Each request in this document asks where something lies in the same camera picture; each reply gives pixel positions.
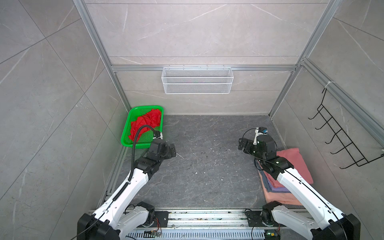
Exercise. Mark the pink t-shirt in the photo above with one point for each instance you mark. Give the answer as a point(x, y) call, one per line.
point(294, 156)

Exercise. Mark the black wire hook rack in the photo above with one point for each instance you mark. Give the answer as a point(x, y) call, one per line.
point(339, 133)

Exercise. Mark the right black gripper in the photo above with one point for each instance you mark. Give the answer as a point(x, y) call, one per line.
point(249, 145)

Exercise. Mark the red t-shirt in basket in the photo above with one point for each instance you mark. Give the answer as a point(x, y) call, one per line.
point(140, 116)

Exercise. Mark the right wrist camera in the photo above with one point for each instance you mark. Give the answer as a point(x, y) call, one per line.
point(259, 132)

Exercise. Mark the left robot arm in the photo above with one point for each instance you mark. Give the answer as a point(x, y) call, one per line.
point(111, 221)

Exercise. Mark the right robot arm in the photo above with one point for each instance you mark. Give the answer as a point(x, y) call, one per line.
point(326, 223)

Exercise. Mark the folded grey t-shirt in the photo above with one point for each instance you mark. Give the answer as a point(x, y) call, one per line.
point(265, 181)

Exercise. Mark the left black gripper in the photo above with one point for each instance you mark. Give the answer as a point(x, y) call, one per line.
point(169, 153)

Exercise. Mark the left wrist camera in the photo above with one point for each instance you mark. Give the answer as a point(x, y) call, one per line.
point(158, 135)

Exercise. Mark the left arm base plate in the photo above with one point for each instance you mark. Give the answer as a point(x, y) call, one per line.
point(160, 217)

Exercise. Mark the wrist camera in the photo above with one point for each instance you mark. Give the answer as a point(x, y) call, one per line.
point(158, 135)
point(259, 132)

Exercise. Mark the aluminium rail frame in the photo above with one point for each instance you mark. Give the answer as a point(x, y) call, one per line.
point(211, 224)

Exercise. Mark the folded purple t-shirt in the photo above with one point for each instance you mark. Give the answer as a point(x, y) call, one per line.
point(279, 189)

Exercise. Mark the folded salmon t-shirt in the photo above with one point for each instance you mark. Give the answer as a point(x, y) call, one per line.
point(283, 198)

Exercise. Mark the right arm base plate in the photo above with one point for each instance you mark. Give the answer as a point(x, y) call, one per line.
point(257, 218)

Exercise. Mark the white wire mesh basket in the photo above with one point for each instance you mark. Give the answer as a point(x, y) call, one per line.
point(197, 80)

